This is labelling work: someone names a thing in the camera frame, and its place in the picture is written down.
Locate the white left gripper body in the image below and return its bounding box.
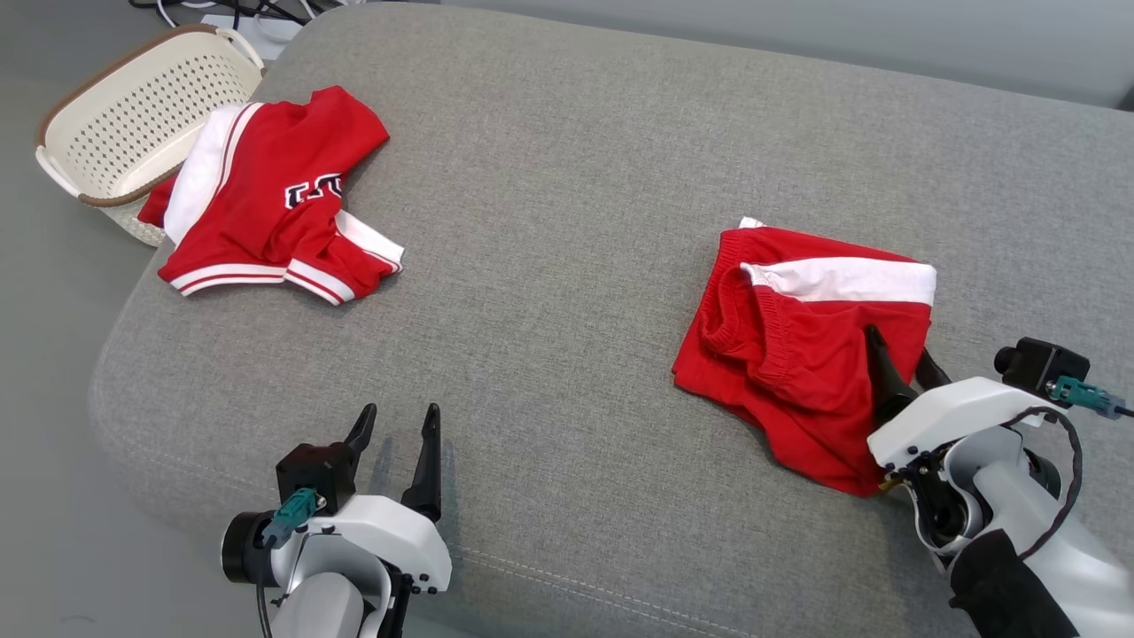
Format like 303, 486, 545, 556
306, 494, 454, 595

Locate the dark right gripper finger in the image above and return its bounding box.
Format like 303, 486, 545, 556
864, 324, 919, 429
915, 347, 954, 393

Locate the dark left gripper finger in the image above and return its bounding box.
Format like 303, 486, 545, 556
341, 403, 378, 485
401, 403, 443, 524

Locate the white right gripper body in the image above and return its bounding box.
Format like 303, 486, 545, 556
866, 376, 1061, 471

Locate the red shorts white stripe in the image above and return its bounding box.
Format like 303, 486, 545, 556
671, 216, 939, 498

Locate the red basketball jersey white trim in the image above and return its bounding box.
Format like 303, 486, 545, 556
136, 84, 407, 307

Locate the grey fabric sofa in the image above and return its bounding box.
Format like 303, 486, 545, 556
88, 0, 1134, 638

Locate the cream perforated laundry basket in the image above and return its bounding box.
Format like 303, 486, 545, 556
35, 23, 266, 248

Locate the white power strip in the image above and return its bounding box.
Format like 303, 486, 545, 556
201, 12, 304, 64

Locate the teal left camera connector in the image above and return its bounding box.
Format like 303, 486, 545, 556
260, 487, 321, 551

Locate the teal camera connector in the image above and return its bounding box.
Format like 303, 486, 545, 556
260, 487, 321, 551
1049, 376, 1131, 420

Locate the teal right camera connector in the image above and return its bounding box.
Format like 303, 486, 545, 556
1049, 376, 1131, 420

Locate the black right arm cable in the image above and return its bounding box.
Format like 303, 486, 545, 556
999, 405, 1085, 561

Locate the black floor cable bundle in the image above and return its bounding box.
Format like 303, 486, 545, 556
128, 0, 357, 27

